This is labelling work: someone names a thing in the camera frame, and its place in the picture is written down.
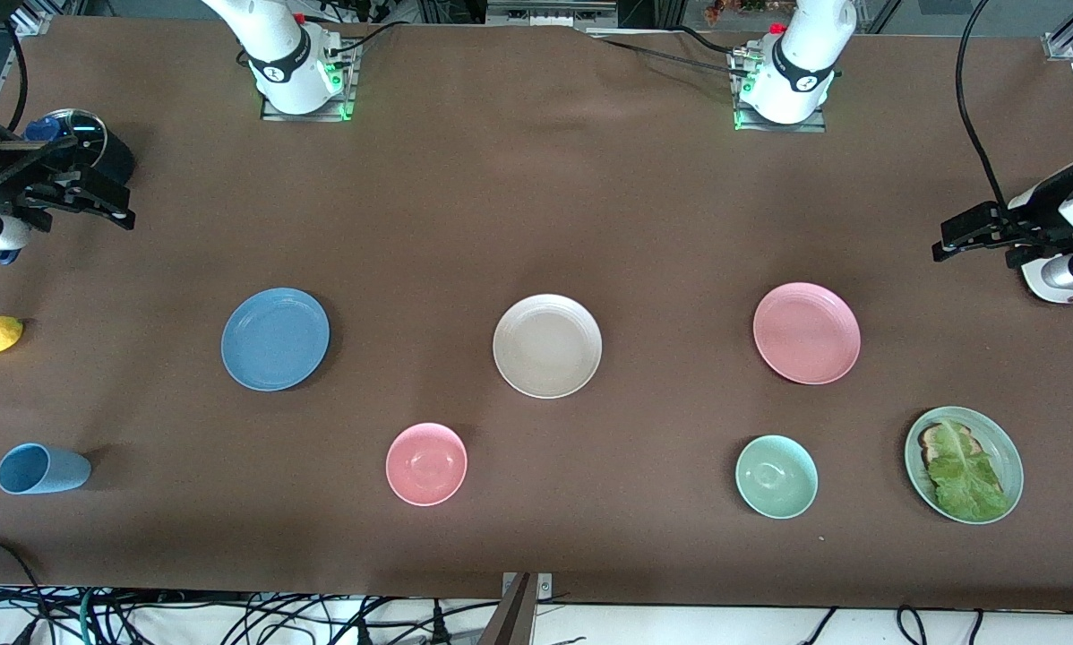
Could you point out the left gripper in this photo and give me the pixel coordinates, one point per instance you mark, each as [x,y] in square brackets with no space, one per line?
[1025,227]

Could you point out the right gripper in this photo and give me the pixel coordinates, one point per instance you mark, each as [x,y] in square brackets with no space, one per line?
[19,190]

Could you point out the pink plate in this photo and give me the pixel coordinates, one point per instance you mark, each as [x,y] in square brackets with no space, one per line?
[806,333]

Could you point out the blue plate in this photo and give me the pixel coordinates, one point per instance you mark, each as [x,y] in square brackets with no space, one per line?
[275,339]

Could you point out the dark blue saucepan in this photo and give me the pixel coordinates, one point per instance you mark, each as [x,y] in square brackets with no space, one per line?
[120,157]

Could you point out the glass lid blue knob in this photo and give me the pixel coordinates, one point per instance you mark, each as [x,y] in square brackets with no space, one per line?
[84,130]

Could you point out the white toaster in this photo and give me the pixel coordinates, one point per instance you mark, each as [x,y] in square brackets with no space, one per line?
[1051,296]

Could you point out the toast slice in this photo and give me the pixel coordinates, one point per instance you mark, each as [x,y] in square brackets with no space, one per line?
[931,439]

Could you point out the green plate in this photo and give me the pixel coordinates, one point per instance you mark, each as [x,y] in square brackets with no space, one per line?
[1007,452]

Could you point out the green lettuce leaf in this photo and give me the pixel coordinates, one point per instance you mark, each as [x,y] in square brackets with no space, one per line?
[966,484]

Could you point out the blue cup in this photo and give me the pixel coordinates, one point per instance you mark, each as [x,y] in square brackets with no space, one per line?
[44,470]

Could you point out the mint green bowl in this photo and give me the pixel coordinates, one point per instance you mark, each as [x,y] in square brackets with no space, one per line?
[776,477]

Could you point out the orange dried plant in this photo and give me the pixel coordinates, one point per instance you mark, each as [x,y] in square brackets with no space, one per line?
[725,9]

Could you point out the pink bowl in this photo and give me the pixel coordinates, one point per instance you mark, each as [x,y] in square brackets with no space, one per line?
[426,464]

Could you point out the brown table cover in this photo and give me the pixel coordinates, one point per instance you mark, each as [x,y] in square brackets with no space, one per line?
[536,197]

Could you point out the beige plate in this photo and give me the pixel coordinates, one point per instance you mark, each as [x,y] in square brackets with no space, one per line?
[547,346]

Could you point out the grey metal box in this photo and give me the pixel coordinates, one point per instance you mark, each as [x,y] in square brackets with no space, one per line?
[550,11]

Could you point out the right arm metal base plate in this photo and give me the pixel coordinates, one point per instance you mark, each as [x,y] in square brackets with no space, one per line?
[277,114]

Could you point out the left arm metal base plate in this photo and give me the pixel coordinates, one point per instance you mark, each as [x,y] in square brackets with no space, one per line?
[751,125]

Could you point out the silver metal bracket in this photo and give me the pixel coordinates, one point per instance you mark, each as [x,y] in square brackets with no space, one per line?
[544,587]

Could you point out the dark camera pole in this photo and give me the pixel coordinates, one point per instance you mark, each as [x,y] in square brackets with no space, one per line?
[511,618]

